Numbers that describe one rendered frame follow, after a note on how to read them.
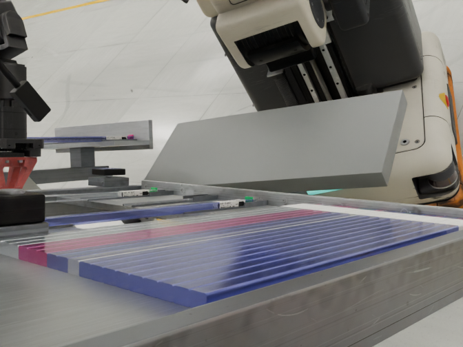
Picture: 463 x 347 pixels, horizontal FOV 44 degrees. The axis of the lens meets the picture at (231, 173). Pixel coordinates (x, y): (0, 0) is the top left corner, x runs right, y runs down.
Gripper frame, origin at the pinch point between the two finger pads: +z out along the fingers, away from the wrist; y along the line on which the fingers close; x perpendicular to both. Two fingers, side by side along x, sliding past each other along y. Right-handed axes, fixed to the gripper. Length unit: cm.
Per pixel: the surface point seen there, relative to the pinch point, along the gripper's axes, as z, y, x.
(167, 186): -0.4, -0.4, 32.5
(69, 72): -52, -269, 191
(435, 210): -1, 51, 33
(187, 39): -67, -171, 207
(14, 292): 0, 45, -23
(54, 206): 2.7, -8.0, 12.9
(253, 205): 0.7, 23.2, 28.7
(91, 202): 1.1, 1.9, 13.5
